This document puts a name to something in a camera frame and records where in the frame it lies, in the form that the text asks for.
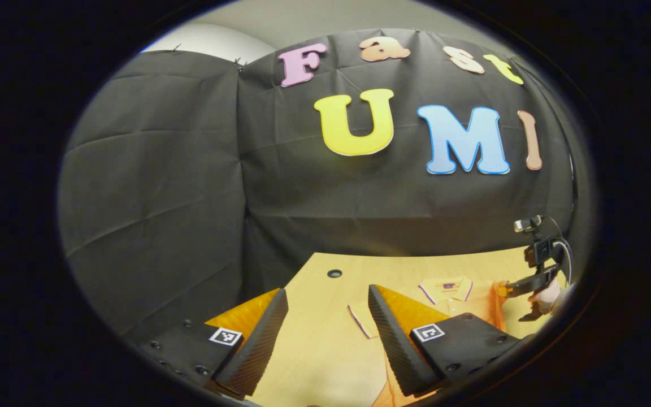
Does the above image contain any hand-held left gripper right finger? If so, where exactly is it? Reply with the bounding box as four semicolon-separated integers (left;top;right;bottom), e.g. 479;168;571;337
367;284;536;399

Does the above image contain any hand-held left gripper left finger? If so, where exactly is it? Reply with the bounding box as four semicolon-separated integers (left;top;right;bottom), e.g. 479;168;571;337
132;288;290;400

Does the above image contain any orange T-shirt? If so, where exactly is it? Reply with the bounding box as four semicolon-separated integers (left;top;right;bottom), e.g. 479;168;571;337
347;275;511;407

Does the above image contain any black backdrop cloth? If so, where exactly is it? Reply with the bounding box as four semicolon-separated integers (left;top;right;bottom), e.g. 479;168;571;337
57;28;596;343

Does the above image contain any right hand-held gripper cable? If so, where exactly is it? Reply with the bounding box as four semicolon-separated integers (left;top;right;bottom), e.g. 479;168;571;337
540;216;575;286

